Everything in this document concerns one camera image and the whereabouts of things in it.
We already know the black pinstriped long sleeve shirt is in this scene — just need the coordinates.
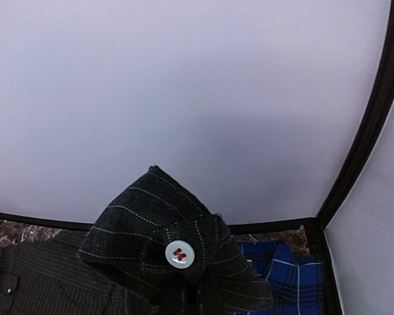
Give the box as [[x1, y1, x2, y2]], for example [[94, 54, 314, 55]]
[[0, 166, 273, 314]]

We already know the blue plaid folded shirt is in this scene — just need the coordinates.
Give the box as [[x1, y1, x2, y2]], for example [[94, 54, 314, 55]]
[[238, 241, 324, 315]]

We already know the right black frame post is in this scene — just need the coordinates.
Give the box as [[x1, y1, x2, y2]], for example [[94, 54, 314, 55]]
[[315, 1, 394, 230]]

